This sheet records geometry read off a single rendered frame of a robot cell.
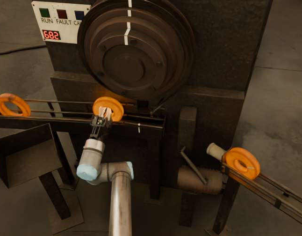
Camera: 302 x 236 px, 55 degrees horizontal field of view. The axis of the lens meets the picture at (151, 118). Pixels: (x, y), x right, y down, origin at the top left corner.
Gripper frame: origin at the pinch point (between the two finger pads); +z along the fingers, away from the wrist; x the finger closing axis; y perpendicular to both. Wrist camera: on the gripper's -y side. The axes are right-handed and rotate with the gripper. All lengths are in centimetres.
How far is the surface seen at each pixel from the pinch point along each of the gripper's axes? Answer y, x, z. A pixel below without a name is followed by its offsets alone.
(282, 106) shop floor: -103, -116, 77
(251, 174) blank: -1, -70, -24
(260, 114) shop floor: -99, -97, 65
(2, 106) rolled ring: -6, 61, -4
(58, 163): -7.6, 19.0, -29.7
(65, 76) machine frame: 8.4, 23.3, 10.5
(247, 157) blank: 6, -67, -19
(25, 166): -7.6, 35.0, -34.1
